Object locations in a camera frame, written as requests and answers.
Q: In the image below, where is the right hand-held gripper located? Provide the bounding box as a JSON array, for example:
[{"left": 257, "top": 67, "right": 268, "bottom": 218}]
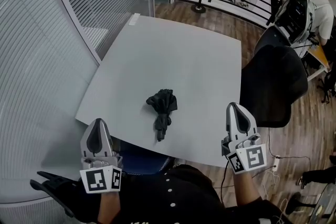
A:
[{"left": 221, "top": 102, "right": 267, "bottom": 175}]

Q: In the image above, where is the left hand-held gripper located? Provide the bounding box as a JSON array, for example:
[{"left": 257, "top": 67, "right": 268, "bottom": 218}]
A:
[{"left": 79, "top": 118, "right": 123, "bottom": 194}]

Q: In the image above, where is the black umbrella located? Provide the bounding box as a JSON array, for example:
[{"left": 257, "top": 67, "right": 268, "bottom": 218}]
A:
[{"left": 145, "top": 88, "right": 179, "bottom": 142}]

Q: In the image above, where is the person's left forearm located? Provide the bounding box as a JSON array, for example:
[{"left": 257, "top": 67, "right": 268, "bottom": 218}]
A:
[{"left": 97, "top": 191, "right": 121, "bottom": 222}]

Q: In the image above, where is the person's right forearm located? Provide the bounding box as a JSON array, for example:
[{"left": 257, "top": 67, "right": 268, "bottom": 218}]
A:
[{"left": 232, "top": 172, "right": 260, "bottom": 206}]

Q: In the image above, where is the blue fabric chair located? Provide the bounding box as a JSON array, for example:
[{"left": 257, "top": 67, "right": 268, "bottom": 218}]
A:
[{"left": 119, "top": 143, "right": 176, "bottom": 175}]

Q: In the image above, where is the black high-back office chair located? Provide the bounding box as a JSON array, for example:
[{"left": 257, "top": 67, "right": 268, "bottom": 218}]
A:
[{"left": 240, "top": 44, "right": 308, "bottom": 129}]

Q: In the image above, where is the white power strip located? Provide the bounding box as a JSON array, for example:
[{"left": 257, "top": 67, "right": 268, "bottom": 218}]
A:
[{"left": 272, "top": 155, "right": 281, "bottom": 172}]

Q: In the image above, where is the black mesh office chair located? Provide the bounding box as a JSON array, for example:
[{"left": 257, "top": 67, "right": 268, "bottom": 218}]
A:
[{"left": 29, "top": 170, "right": 103, "bottom": 223}]

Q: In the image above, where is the white table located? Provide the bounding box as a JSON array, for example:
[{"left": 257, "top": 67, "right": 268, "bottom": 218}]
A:
[{"left": 75, "top": 13, "right": 242, "bottom": 168}]

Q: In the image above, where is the dark grey chair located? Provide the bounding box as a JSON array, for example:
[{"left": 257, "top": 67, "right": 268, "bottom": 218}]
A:
[{"left": 254, "top": 25, "right": 292, "bottom": 56}]

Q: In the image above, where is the person's black buttoned clothing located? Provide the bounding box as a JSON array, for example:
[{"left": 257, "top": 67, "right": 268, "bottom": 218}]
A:
[{"left": 97, "top": 164, "right": 287, "bottom": 224}]

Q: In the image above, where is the small black swivel chair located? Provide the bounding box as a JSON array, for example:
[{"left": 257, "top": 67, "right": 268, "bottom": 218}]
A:
[{"left": 317, "top": 70, "right": 336, "bottom": 104}]

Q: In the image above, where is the wooden desk with white legs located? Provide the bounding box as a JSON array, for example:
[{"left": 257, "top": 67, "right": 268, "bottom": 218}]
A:
[{"left": 306, "top": 43, "right": 331, "bottom": 82}]

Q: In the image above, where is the round glass side table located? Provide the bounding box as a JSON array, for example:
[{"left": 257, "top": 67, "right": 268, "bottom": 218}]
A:
[{"left": 313, "top": 183, "right": 336, "bottom": 224}]

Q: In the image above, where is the grey backpack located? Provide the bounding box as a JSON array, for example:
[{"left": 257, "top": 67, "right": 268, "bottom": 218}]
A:
[{"left": 274, "top": 0, "right": 317, "bottom": 44}]

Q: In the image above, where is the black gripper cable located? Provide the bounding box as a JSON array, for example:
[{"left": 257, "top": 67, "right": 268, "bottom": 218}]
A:
[{"left": 219, "top": 162, "right": 230, "bottom": 201}]

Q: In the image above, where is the white cable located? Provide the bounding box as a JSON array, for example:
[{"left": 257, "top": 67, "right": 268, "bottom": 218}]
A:
[{"left": 251, "top": 167, "right": 289, "bottom": 216}]

